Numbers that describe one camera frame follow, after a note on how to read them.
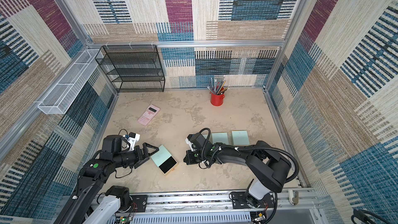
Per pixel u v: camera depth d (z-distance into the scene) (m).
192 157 0.75
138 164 0.65
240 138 0.92
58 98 0.71
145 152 0.65
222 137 0.94
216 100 1.08
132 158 0.64
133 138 0.70
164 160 0.83
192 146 0.78
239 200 0.73
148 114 1.05
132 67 1.08
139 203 0.73
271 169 0.44
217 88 1.08
